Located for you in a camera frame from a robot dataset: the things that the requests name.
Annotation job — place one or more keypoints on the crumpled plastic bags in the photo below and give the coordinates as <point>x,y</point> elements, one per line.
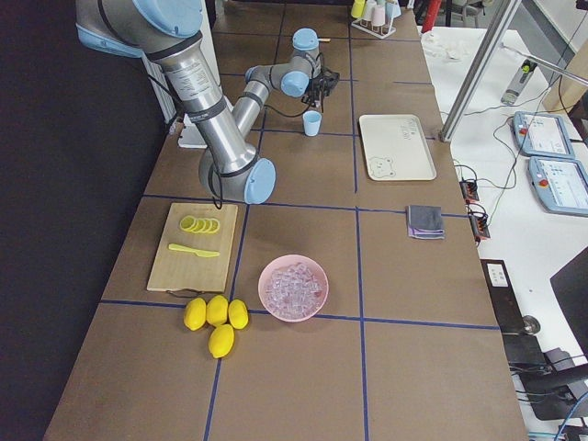
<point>450,51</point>

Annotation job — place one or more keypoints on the pink bowl with ice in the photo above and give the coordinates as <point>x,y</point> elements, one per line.
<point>293,288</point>

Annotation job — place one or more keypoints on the lower teach pendant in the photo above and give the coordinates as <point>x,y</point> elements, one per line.
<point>560,184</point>

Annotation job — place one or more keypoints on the black relay box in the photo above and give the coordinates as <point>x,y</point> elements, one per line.
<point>479,226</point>
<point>469,190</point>

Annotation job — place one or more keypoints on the clear water bottle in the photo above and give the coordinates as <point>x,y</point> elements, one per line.
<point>518,82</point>

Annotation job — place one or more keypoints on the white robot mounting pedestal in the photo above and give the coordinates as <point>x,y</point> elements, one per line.
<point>190,137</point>

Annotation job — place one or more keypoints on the power strip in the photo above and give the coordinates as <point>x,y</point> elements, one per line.
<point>497,275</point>

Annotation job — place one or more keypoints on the wooden cutting board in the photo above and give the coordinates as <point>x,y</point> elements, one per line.
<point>215,231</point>

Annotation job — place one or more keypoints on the lemon slice front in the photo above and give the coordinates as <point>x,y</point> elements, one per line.
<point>188,223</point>

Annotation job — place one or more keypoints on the light blue cup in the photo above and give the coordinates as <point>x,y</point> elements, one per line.
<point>312,121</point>

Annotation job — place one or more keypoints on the blue cup in rack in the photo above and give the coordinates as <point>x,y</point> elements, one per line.
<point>393,9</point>

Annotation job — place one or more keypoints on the pink cup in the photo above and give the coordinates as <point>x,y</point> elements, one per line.
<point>379,14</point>

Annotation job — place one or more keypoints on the computer monitor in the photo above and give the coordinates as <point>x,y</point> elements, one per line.
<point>569,285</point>

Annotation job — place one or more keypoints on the aluminium frame post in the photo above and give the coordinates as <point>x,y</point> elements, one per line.
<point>501,21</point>

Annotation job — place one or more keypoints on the white cup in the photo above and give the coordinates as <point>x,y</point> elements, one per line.
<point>368,11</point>

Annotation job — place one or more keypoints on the cream bear tray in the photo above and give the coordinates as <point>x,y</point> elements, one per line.
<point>395,148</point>

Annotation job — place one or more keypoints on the yellow lemon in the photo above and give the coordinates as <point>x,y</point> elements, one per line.
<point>238,314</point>
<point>195,314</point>
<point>217,311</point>
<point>221,341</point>

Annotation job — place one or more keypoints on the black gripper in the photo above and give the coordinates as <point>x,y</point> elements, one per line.
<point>318,90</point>

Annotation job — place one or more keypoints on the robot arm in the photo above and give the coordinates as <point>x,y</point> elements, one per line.
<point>168,34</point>

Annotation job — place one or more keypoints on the upper teach pendant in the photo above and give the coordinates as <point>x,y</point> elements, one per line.
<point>542,134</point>

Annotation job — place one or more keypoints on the purple folded cloth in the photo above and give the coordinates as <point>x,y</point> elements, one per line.
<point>425,234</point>

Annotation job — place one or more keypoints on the yellow green cup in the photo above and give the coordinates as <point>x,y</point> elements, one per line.
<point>358,8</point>

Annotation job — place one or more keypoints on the teach pendant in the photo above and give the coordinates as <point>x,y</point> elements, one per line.
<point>542,134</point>
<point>560,184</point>

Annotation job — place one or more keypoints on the grabber stick tool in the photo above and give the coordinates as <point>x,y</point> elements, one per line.
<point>549,65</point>

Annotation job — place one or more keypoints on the metal cup rack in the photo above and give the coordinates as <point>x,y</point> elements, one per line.
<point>381,33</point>

